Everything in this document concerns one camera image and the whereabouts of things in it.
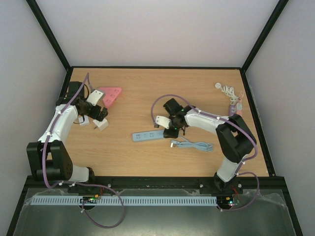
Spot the white 66W USB charger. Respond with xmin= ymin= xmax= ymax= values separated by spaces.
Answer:
xmin=78 ymin=115 xmax=90 ymax=126

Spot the white cube plug red pattern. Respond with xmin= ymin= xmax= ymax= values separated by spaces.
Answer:
xmin=93 ymin=118 xmax=109 ymax=131

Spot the light blue power strip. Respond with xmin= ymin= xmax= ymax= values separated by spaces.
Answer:
xmin=132 ymin=130 xmax=164 ymax=142

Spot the pink triangular power strip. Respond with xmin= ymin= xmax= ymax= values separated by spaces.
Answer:
xmin=98 ymin=87 xmax=122 ymax=108

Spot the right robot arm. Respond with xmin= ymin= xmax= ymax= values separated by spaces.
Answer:
xmin=155 ymin=98 xmax=257 ymax=193

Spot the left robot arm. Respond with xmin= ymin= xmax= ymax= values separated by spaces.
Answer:
xmin=27 ymin=82 xmax=108 ymax=182

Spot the pink plug on purple strip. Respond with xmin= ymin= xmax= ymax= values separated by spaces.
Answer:
xmin=236 ymin=110 xmax=243 ymax=117

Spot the white plug on purple strip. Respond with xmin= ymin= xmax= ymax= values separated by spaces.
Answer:
xmin=235 ymin=103 xmax=243 ymax=111

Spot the purple power strip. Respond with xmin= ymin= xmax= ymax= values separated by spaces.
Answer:
xmin=228 ymin=105 xmax=236 ymax=117

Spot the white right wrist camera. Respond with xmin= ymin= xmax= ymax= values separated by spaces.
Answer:
xmin=154 ymin=116 xmax=171 ymax=129

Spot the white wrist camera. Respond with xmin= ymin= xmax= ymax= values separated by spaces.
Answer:
xmin=86 ymin=89 xmax=104 ymax=106
xmin=154 ymin=116 xmax=171 ymax=129

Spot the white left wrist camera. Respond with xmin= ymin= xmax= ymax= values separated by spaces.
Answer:
xmin=86 ymin=89 xmax=104 ymax=106

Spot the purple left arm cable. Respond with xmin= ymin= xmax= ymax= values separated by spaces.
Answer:
xmin=42 ymin=72 xmax=125 ymax=228

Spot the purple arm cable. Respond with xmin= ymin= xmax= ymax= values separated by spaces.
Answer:
xmin=42 ymin=72 xmax=125 ymax=228
xmin=150 ymin=94 xmax=260 ymax=212

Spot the light blue power cord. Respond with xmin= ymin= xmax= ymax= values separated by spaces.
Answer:
xmin=169 ymin=134 xmax=214 ymax=153

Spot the white coiled cord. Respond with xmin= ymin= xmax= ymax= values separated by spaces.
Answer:
xmin=214 ymin=82 xmax=241 ymax=104

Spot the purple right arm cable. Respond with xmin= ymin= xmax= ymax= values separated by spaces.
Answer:
xmin=150 ymin=94 xmax=260 ymax=212

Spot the light blue cable duct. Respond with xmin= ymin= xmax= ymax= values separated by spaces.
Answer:
xmin=31 ymin=196 xmax=218 ymax=207

